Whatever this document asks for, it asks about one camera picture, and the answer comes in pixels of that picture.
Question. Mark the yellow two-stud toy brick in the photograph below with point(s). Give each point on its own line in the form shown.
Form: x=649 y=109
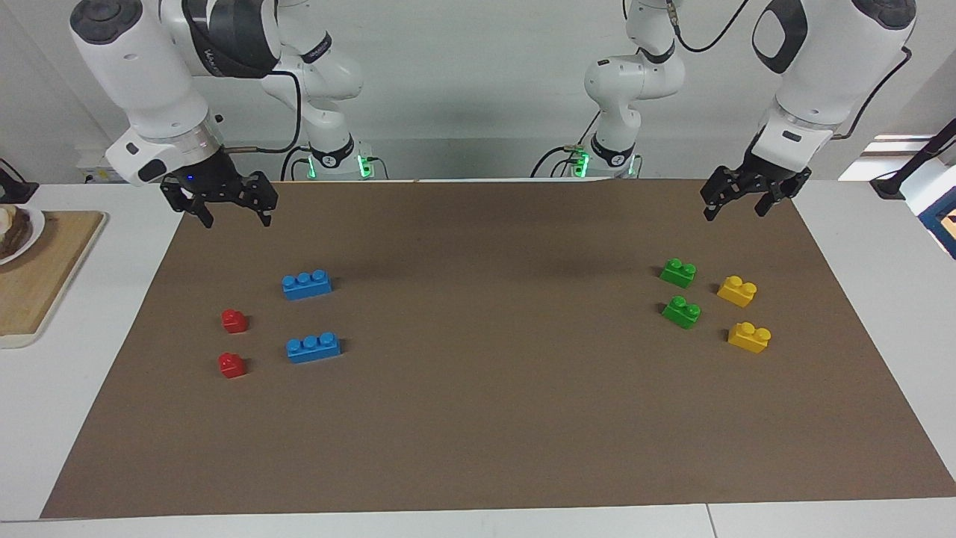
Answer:
x=736 y=294
x=748 y=340

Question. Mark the wooden cutting board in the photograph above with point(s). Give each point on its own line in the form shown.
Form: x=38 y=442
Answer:
x=45 y=284

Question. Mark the white plate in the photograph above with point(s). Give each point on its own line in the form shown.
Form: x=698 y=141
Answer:
x=37 y=224

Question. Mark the brown table mat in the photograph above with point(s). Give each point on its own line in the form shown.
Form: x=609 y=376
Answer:
x=485 y=418

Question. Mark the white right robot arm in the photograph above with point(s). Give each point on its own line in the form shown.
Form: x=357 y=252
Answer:
x=149 y=82

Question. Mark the brown food on plate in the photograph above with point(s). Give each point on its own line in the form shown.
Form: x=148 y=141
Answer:
x=15 y=235

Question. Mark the black stand with pole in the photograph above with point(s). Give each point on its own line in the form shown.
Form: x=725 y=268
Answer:
x=892 y=183

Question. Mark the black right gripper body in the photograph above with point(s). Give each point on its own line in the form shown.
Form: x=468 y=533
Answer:
x=209 y=179

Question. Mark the green two-stud toy brick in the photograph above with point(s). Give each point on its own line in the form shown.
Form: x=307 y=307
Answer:
x=676 y=275
x=681 y=315

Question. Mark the red one-stud toy brick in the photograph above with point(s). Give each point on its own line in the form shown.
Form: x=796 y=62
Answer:
x=234 y=323
x=231 y=367

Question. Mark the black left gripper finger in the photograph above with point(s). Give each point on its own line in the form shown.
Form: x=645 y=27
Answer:
x=723 y=187
x=792 y=187

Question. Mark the black table clamp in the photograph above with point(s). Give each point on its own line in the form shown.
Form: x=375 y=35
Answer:
x=15 y=190

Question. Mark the white shelf board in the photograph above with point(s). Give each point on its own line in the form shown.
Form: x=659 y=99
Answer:
x=885 y=153

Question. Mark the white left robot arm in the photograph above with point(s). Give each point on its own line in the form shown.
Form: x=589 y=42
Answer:
x=829 y=67

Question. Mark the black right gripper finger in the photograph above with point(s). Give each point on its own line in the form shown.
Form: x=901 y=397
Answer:
x=179 y=200
x=261 y=194

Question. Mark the white wall socket box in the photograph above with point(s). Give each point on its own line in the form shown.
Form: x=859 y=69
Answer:
x=93 y=168

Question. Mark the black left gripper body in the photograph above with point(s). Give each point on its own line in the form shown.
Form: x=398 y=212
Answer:
x=765 y=175

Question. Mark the blue framed box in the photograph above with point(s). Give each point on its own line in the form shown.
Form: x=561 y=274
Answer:
x=941 y=224

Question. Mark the blue three-stud toy brick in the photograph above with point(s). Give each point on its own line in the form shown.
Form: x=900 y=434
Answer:
x=314 y=351
x=306 y=288

